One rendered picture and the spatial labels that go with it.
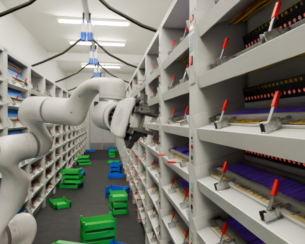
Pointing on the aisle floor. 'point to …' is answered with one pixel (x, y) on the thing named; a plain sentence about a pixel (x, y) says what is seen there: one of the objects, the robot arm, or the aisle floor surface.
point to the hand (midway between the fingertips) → (146, 122)
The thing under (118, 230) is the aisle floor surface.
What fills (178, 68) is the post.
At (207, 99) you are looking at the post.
